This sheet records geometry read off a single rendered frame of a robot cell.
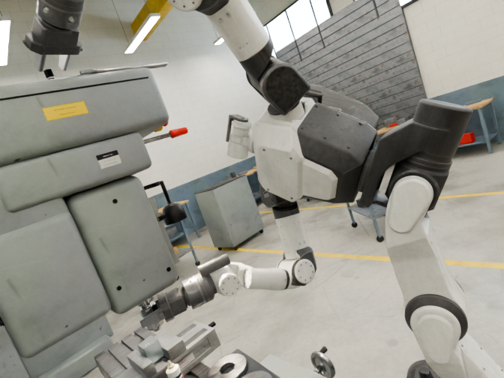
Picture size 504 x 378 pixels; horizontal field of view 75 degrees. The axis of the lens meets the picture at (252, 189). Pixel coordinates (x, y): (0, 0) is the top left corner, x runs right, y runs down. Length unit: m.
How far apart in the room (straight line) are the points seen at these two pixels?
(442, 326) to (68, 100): 1.04
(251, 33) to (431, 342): 0.86
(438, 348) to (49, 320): 0.91
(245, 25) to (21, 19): 7.88
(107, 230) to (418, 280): 0.80
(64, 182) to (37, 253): 0.16
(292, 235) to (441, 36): 7.31
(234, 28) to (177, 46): 8.72
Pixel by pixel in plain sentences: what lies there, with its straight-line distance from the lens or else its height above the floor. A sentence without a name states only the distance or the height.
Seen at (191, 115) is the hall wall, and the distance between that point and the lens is 8.91.
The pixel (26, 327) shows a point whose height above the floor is 1.41.
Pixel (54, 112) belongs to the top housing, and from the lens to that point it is 0.87.
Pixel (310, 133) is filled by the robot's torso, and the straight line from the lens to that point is 0.85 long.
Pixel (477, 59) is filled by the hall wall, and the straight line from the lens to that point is 8.00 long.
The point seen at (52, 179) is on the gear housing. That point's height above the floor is 1.67.
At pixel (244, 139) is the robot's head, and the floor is 1.62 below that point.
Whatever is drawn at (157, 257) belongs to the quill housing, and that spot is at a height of 1.40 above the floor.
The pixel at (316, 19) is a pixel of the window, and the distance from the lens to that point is 9.46.
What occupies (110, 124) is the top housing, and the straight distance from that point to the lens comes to 0.89.
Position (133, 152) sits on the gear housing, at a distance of 0.90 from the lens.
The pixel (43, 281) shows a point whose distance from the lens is 0.84.
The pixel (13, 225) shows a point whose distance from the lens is 0.84.
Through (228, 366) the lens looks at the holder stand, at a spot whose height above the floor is 1.15.
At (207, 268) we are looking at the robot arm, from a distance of 1.01.
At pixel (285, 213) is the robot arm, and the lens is 1.12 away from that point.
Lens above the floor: 1.60
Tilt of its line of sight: 8 degrees down
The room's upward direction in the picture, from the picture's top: 20 degrees counter-clockwise
